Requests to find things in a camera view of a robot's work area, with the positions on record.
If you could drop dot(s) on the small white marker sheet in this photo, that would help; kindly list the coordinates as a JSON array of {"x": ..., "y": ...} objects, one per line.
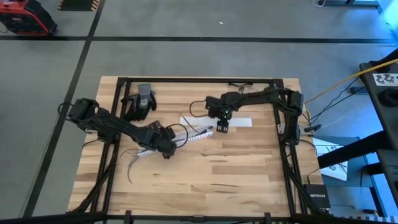
[{"x": 385, "y": 79}]

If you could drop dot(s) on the black orange striped mat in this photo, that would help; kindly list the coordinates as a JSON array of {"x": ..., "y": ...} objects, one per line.
[{"x": 79, "y": 4}]

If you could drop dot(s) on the white duct cover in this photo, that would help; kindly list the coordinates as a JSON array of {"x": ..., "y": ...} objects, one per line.
[{"x": 239, "y": 122}]

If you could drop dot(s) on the black Netgear network switch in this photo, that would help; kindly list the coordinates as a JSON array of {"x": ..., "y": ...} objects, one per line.
[{"x": 317, "y": 197}]

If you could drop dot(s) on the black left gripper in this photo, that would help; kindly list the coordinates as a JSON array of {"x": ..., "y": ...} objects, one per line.
[{"x": 161, "y": 140}]

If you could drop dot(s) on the red black machine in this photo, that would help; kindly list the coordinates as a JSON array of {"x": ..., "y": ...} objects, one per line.
[{"x": 25, "y": 17}]

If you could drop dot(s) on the black tape roll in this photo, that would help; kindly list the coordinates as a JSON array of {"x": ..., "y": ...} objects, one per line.
[{"x": 388, "y": 98}]

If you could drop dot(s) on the grey black work glove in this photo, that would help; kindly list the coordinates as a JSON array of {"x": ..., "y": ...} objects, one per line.
[{"x": 146, "y": 95}]

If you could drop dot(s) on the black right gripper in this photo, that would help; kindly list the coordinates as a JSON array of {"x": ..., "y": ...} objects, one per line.
[{"x": 219, "y": 105}]

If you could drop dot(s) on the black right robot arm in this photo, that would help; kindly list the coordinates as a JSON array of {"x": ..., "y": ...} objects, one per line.
[{"x": 273, "y": 96}]

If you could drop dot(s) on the black aluminium table frame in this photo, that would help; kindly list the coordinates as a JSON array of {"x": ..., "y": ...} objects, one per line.
[{"x": 202, "y": 80}]

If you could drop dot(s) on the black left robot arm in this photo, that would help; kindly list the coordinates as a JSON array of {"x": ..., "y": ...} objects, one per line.
[{"x": 102, "y": 121}]

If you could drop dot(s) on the black desk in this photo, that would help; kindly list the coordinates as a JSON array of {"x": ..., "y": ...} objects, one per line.
[{"x": 388, "y": 161}]

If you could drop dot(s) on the large white marker sheet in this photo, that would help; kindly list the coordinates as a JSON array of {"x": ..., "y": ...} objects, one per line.
[{"x": 329, "y": 155}]

